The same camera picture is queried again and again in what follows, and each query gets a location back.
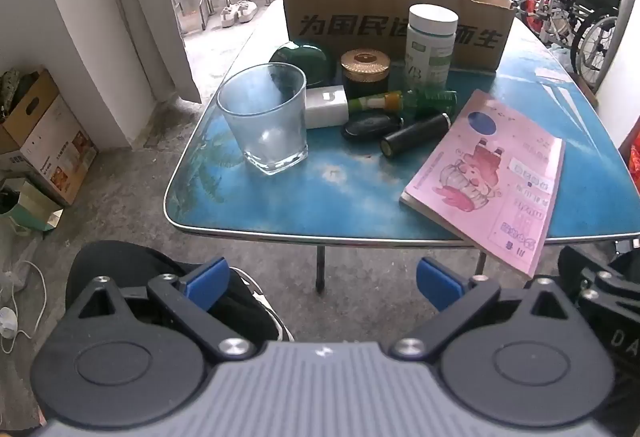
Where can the dark green round jar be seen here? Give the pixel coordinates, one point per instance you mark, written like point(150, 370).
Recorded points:
point(305, 59)

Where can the brown cardboard box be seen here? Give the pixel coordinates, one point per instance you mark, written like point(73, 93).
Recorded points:
point(350, 7)

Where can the clear glass cup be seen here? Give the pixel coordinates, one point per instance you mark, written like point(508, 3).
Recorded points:
point(260, 117)

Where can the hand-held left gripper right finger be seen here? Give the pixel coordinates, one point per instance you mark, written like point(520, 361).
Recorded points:
point(440, 284)

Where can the person's black sneaker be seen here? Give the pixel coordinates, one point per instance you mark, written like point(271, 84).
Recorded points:
point(250, 312)

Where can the small green white carton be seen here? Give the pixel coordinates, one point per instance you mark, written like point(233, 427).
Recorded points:
point(30, 207)

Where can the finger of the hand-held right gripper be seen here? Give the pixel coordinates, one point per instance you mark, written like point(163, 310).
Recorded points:
point(612, 289)

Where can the red bag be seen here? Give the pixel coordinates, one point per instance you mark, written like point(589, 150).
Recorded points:
point(632, 162)

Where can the person's black trouser leg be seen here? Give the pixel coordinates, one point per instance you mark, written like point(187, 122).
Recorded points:
point(115, 262)

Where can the brown and white carton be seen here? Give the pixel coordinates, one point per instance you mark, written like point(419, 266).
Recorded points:
point(50, 147)

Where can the white plastic bottle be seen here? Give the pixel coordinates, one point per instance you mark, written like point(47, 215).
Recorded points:
point(430, 42)

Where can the green spray bottle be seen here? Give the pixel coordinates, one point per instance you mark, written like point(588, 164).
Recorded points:
point(430, 102)

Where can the white shoe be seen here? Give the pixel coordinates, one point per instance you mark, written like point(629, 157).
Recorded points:
point(230, 14)
point(247, 11)

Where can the camouflage cloth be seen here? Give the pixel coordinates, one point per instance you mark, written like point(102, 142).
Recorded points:
point(15, 89)

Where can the metal table leg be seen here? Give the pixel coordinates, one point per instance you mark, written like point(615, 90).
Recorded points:
point(481, 262)
point(320, 267)

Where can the white power plug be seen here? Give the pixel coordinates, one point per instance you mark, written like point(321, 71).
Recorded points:
point(7, 319)

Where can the pink book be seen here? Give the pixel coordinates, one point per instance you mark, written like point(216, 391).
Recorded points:
point(480, 177)

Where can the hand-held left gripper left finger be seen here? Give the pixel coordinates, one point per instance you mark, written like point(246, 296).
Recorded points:
point(207, 277)

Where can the black jar with gold lid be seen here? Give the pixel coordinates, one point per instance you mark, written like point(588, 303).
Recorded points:
point(365, 62)

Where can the black cylinder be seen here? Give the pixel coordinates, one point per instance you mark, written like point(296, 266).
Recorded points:
point(415, 134)

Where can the white charger cube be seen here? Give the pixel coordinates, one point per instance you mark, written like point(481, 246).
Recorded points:
point(325, 107)

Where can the light green tube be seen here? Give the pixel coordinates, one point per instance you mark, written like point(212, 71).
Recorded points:
point(360, 104)

